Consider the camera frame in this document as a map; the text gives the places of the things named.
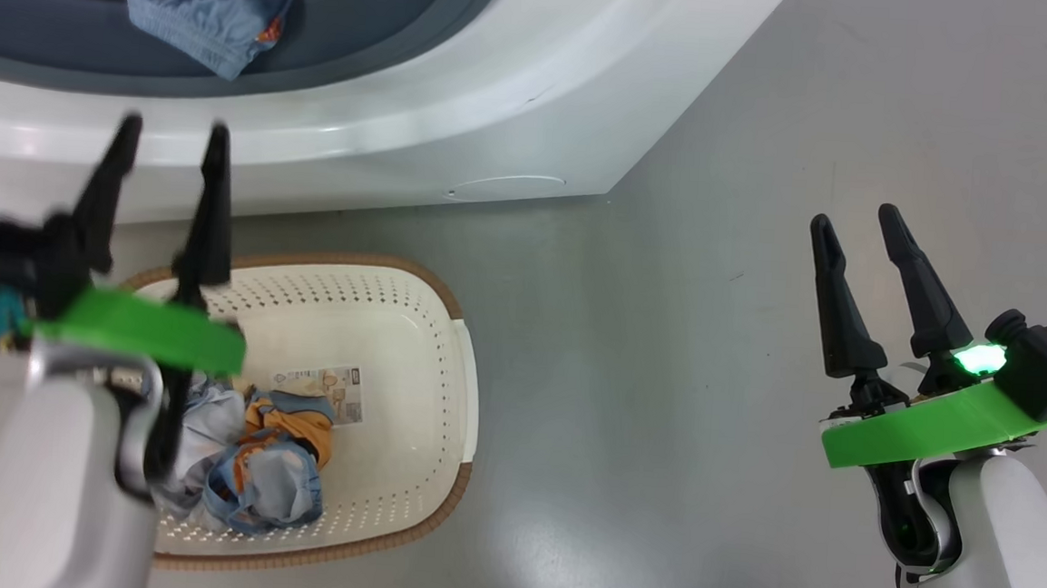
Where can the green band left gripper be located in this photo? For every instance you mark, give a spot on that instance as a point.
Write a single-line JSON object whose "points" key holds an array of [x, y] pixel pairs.
{"points": [[139, 330]]}

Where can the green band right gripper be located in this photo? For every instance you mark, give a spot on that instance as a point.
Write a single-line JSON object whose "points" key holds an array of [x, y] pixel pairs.
{"points": [[924, 432]]}

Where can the blue cartoon print garment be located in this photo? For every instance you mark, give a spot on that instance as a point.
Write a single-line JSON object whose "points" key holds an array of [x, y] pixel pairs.
{"points": [[204, 11]]}

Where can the pale blue garment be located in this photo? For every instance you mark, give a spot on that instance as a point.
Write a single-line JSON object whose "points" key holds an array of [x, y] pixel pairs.
{"points": [[211, 425]]}

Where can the blue orange printed garment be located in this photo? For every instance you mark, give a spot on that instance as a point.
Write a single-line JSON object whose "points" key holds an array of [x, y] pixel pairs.
{"points": [[280, 479]]}

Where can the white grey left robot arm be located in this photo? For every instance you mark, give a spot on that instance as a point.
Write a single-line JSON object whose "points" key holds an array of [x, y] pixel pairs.
{"points": [[39, 483]]}

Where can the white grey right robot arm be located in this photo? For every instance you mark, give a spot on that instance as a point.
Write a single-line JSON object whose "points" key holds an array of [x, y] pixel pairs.
{"points": [[1007, 560]]}

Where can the paper label inside basket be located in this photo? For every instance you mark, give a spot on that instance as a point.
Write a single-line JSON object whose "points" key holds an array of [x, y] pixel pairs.
{"points": [[327, 391]]}

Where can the cream perforated laundry basket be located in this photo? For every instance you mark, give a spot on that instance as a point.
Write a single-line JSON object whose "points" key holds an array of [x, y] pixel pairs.
{"points": [[392, 359]]}

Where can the white front-load washing machine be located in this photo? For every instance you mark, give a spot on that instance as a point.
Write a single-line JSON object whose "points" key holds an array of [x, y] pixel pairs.
{"points": [[500, 83]]}

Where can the round white filter cover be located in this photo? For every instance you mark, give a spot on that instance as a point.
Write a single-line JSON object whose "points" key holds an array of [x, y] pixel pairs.
{"points": [[507, 188]]}

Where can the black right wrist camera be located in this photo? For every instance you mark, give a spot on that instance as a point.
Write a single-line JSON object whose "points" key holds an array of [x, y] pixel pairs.
{"points": [[1046, 362]]}

